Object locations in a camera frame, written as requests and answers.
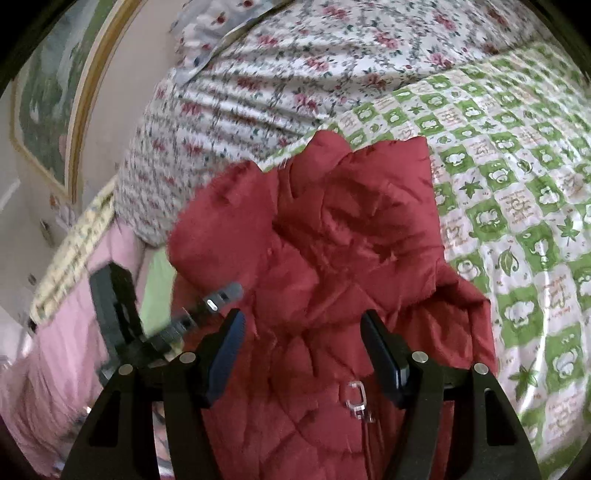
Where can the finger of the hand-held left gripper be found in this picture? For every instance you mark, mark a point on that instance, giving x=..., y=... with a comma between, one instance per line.
x=210, y=305

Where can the red floral quilt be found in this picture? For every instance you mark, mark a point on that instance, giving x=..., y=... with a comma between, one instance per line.
x=277, y=74

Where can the gold framed wall painting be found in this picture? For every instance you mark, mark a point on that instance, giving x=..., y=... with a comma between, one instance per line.
x=46, y=92

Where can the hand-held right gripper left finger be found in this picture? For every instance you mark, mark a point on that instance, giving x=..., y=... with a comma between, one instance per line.
x=225, y=357

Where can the yellow patterned cloth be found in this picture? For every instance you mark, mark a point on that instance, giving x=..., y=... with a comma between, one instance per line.
x=74, y=249

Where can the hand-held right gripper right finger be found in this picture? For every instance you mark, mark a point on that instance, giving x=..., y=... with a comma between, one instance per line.
x=384, y=360

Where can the red quilted blanket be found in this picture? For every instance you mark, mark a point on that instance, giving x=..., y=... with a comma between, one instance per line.
x=323, y=258

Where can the pink blanket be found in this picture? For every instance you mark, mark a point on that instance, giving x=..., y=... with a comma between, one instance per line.
x=51, y=369

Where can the green checkered bed sheet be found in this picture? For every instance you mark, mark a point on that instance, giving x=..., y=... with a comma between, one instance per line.
x=508, y=184

